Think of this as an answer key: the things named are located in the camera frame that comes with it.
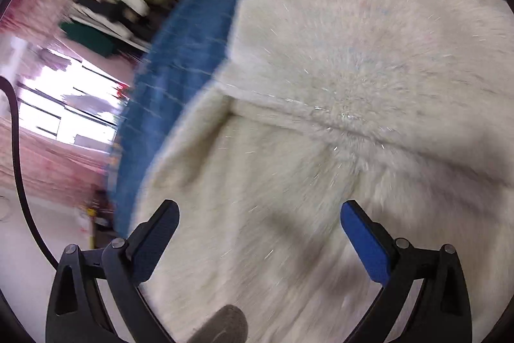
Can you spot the window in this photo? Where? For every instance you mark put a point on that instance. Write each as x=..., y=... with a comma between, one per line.
x=68, y=102

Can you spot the pink floral curtain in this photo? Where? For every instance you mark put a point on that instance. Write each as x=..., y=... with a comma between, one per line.
x=52, y=166

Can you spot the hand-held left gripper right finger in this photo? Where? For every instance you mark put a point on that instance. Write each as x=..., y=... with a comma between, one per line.
x=363, y=242

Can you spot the pile of clothes on shelf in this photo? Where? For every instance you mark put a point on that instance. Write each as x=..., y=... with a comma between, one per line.
x=120, y=1

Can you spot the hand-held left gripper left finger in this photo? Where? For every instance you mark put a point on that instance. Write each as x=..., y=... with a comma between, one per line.
x=156, y=242

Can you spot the blue bed sheet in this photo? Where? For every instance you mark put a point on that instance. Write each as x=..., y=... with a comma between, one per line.
x=176, y=86

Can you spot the white fluffy sweater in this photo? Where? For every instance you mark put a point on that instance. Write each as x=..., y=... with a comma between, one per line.
x=321, y=150

